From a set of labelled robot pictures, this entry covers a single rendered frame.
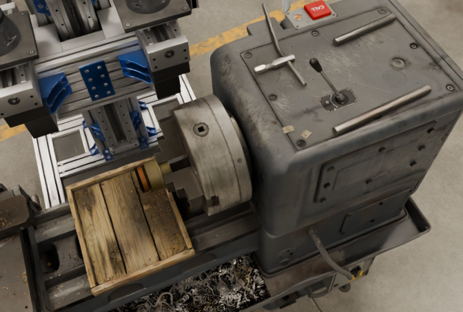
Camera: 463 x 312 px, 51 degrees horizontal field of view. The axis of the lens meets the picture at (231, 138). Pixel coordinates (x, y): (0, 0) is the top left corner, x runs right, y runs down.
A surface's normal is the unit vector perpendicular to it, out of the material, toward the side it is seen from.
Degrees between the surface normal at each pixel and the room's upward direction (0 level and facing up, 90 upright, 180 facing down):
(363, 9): 0
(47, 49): 0
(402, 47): 0
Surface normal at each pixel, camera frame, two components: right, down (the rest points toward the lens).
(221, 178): 0.31, 0.33
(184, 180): -0.08, -0.67
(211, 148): 0.15, -0.15
